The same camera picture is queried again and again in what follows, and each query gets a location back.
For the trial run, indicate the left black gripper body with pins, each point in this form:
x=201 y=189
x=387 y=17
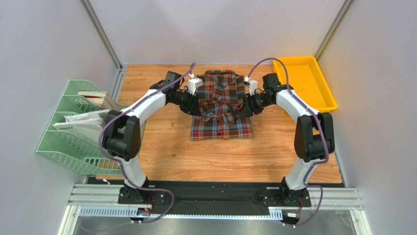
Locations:
x=187 y=101

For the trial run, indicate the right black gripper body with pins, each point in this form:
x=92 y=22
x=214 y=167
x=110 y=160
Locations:
x=248 y=105

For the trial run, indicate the plaid long sleeve shirt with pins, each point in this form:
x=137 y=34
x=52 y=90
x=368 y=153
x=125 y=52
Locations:
x=220 y=101

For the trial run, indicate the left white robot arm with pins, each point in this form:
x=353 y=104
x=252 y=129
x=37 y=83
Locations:
x=120 y=138

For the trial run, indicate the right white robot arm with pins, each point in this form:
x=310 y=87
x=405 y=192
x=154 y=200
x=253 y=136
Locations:
x=314 y=135

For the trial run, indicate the yellow plastic tray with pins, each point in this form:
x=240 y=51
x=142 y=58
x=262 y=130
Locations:
x=306 y=77

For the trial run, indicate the wooden block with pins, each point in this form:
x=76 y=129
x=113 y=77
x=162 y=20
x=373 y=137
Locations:
x=102 y=99

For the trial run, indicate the white papers in plastic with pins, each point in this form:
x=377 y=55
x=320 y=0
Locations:
x=87 y=126

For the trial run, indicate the green file organizer rack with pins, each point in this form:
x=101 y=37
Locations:
x=68 y=149

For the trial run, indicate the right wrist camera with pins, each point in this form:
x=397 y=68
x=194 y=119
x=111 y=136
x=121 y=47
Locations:
x=251 y=84

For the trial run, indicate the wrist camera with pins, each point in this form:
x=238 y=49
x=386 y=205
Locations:
x=251 y=84
x=193 y=84

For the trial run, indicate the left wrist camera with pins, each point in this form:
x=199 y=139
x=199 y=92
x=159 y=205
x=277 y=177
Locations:
x=193 y=84

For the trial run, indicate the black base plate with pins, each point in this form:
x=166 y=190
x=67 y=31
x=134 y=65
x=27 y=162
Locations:
x=201 y=198

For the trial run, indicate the aluminium frame rail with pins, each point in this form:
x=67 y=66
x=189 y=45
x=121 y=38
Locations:
x=335 y=210

